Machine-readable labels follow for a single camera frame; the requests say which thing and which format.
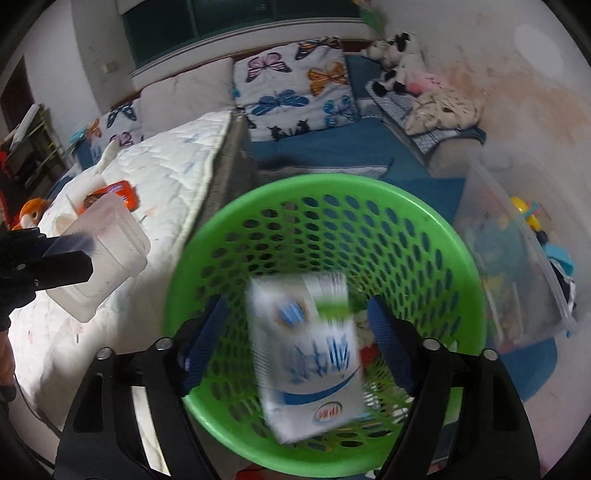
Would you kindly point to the orange plush toy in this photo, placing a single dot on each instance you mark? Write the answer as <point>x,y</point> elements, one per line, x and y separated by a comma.
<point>30,212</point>

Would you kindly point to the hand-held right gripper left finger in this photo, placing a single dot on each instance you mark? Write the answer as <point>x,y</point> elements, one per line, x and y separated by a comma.
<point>203,350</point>

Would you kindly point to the cream spotted cloth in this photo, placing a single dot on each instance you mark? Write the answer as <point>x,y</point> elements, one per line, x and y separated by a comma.
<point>443,110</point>

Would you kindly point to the orange snack packet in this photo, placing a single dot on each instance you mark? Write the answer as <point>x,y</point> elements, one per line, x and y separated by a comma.
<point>117,191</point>

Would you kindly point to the blue checkered cloth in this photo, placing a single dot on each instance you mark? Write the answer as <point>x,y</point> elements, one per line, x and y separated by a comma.
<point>392,108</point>

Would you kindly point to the spotted white plush dog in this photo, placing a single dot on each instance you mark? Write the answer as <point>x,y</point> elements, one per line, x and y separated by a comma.
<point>374,50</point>

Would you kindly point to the metal storage rack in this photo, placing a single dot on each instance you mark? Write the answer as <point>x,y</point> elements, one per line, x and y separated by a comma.
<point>37,138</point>

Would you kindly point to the green plastic basket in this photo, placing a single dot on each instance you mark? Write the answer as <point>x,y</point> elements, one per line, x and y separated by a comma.
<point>323,217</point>

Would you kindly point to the small butterfly print pillow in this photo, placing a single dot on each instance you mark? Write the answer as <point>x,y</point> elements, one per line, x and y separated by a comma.
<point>117,124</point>

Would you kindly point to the blue bed sheet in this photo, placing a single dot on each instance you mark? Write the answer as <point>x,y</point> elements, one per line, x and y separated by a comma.
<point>332,147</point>

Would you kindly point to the grey pillow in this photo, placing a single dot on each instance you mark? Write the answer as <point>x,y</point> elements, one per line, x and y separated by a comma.
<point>184,97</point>

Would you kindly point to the white wall switch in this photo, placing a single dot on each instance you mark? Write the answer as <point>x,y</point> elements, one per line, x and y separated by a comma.
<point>109,67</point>

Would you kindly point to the dark glass window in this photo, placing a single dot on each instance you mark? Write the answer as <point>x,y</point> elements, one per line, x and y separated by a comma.
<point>231,18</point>

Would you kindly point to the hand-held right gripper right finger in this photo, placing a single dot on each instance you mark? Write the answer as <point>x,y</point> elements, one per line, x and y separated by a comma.
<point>392,350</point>

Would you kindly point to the clear rectangular plastic box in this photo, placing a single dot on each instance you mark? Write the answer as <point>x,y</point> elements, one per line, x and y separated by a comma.
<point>115,244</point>

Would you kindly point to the white quilted printed blanket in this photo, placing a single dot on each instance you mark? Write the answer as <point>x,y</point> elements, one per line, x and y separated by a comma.
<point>161,184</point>

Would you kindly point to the white blue milk carton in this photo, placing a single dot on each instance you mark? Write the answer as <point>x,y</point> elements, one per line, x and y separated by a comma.
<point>304,360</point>

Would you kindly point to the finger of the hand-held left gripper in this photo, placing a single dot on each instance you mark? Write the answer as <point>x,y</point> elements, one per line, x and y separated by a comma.
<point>64,270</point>
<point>32,240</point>

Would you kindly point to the black white plush cow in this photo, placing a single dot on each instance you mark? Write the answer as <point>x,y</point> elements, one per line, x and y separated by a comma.
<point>401,60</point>

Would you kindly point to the large butterfly print pillow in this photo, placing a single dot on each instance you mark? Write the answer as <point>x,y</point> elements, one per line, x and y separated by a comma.
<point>295,87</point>

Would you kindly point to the clear plastic storage bin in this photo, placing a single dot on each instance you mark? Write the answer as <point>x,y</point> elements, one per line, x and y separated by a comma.
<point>498,184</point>

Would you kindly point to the cream plastic cup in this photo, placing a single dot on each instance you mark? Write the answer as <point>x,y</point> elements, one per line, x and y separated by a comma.
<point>64,225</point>

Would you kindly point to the pile of colourful toys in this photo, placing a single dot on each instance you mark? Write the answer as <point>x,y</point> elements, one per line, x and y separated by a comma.
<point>521,258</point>

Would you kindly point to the artificial flower bunch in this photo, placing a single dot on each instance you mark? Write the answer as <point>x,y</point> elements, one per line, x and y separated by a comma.
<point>371,16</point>

